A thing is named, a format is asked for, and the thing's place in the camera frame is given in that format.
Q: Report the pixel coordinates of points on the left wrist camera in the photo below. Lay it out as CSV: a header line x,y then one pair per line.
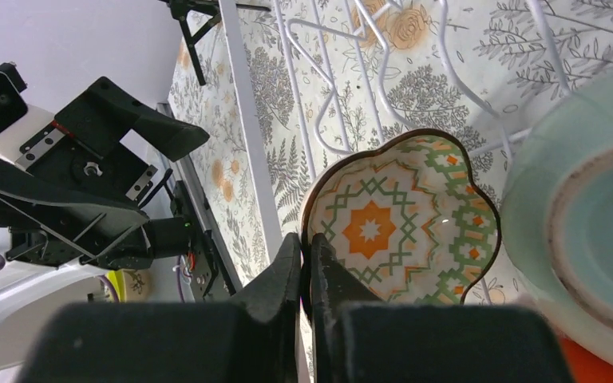
x,y
19,121

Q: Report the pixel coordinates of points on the white wire dish rack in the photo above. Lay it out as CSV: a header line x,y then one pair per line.
x,y
315,89

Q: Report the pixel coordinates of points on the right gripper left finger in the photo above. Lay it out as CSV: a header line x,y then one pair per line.
x,y
251,337

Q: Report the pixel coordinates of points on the orange bowl lower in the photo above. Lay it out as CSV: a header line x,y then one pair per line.
x,y
584,365

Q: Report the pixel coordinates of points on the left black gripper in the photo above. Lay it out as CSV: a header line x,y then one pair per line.
x,y
73,205

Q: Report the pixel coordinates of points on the pale green bowl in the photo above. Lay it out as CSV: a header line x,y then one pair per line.
x,y
557,215

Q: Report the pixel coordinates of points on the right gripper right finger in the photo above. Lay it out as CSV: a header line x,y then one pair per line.
x,y
359,338

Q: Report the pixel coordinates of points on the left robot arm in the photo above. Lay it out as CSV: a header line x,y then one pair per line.
x,y
22,283

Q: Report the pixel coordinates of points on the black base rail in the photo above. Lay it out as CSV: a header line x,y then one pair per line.
x,y
206,273

